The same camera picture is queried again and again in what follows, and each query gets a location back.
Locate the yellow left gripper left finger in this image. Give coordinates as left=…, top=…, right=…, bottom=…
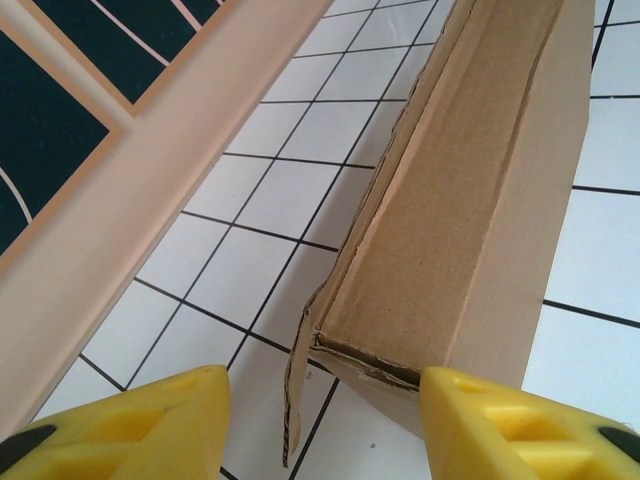
left=0, top=364, right=234, bottom=480

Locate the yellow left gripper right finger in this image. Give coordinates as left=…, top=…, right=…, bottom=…
left=418, top=365, right=640, bottom=480

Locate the brown cardboard box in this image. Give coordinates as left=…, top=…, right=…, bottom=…
left=280, top=0, right=604, bottom=469

